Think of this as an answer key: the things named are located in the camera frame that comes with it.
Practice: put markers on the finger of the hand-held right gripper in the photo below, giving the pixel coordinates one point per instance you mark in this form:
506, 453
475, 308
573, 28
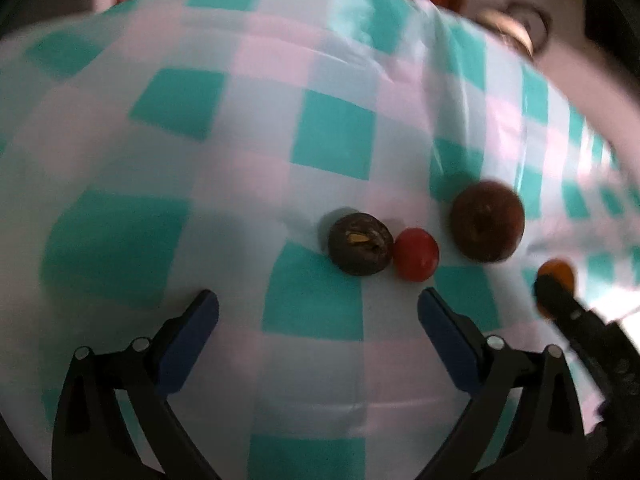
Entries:
555, 297

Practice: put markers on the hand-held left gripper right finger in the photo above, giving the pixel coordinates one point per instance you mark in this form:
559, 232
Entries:
445, 330

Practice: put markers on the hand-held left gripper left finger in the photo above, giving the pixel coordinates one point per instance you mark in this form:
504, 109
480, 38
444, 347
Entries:
192, 330

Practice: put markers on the small orange tangerine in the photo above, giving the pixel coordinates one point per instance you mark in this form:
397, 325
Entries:
561, 272

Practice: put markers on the red cherry tomato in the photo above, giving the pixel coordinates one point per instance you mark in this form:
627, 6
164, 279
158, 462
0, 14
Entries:
416, 255

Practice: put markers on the dark red round fruit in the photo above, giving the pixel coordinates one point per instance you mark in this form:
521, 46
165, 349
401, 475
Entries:
487, 222

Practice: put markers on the small dark wrinkled round fruit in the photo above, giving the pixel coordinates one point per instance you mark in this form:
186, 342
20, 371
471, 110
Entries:
360, 242

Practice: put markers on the teal pink checked tablecloth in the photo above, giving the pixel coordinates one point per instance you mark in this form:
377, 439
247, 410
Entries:
225, 185

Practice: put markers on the metal kitchen appliance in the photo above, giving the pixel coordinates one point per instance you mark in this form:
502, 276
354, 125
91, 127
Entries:
517, 27

